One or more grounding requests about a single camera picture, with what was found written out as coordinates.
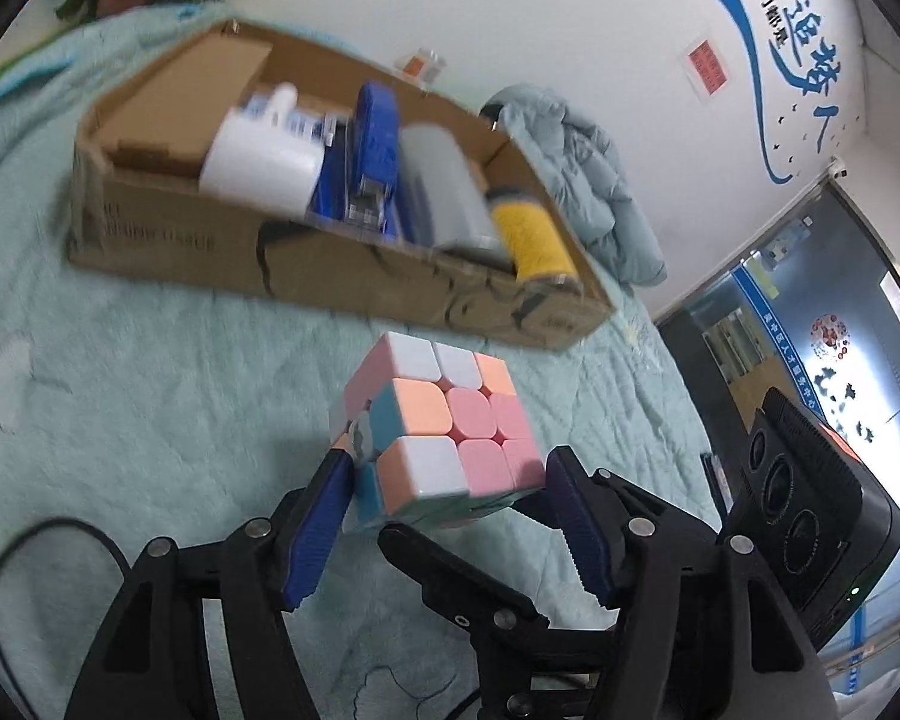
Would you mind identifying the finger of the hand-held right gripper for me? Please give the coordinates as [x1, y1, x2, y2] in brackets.
[701, 452, 736, 520]

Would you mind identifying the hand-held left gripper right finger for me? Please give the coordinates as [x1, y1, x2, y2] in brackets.
[544, 446, 839, 720]

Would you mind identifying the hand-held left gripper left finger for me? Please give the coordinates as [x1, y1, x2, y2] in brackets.
[64, 450, 357, 720]

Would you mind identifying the pastel puzzle cube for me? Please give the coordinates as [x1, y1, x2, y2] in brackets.
[328, 331, 548, 535]

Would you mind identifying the yellow label glass jar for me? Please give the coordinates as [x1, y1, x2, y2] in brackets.
[486, 186, 582, 284]

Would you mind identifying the brown cardboard box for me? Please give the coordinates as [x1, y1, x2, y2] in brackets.
[66, 19, 616, 352]

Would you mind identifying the silver tin can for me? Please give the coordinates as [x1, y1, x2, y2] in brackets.
[397, 122, 512, 263]

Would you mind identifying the white hair dryer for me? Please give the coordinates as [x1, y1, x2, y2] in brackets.
[197, 82, 325, 212]

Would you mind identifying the blue stapler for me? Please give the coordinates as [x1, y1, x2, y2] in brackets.
[309, 82, 402, 230]

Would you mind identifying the cartoon board game box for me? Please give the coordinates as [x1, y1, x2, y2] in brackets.
[238, 86, 350, 166]

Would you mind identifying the glass door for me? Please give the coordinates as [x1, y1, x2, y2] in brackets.
[656, 180, 900, 720]

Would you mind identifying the light blue padded jacket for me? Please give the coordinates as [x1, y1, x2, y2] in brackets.
[480, 84, 668, 286]

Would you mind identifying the small orange label can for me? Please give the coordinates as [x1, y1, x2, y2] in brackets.
[401, 47, 447, 86]

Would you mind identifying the black cable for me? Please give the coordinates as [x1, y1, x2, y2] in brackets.
[0, 517, 137, 691]

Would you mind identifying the red wall sign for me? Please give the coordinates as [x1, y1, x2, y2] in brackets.
[677, 35, 732, 98]

